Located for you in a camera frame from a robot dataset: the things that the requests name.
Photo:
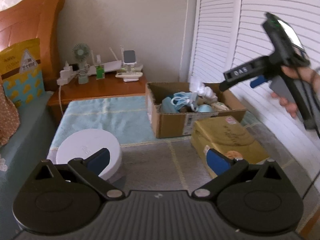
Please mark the person right hand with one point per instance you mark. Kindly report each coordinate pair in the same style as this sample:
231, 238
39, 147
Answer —
306, 74

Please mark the green small bottle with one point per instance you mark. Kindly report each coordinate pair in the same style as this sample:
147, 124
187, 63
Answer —
100, 72

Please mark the white power strip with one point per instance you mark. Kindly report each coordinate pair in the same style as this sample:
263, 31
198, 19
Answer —
68, 72

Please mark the blue grey bed blanket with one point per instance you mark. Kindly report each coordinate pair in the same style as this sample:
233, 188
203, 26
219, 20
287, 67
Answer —
148, 163

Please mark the brown cardboard box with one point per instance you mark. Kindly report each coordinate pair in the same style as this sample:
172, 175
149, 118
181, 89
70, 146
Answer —
166, 122

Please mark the white remote control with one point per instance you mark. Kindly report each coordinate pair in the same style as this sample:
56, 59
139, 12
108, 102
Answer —
129, 76

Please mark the wooden nightstand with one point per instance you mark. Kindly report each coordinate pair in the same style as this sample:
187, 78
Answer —
108, 87

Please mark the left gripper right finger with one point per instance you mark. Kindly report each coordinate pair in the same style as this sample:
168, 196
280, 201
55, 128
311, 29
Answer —
227, 171

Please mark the yellow blue snack bag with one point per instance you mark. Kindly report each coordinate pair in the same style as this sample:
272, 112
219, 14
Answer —
21, 72

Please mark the orange wooden headboard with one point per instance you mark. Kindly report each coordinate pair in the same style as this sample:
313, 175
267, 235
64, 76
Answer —
35, 19

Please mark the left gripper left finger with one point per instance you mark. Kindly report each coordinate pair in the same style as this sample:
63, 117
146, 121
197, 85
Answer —
88, 170

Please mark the white wifi router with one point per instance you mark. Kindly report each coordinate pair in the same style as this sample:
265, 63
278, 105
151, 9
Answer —
108, 67

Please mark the white lid plastic jar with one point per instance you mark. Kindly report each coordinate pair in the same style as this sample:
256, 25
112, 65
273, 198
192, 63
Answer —
83, 144

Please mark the small green desk fan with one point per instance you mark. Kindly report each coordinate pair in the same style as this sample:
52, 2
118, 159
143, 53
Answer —
81, 52

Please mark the blue sheep plush toy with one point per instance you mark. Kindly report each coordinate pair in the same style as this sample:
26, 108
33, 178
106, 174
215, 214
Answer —
205, 108

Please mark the blue face mask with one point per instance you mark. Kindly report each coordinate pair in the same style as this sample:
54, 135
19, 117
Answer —
180, 99

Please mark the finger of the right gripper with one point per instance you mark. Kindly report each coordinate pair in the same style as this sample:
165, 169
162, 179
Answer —
258, 81

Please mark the cream satin scrunchie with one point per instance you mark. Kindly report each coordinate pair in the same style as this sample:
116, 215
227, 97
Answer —
218, 106

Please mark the white cloth bundle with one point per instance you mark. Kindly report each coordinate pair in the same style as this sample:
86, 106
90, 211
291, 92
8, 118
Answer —
198, 87

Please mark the gold tissue pack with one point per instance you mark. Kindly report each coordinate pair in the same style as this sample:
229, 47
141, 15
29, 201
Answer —
227, 136

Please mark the brown dotted cloth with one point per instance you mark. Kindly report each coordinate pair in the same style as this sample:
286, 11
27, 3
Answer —
9, 117

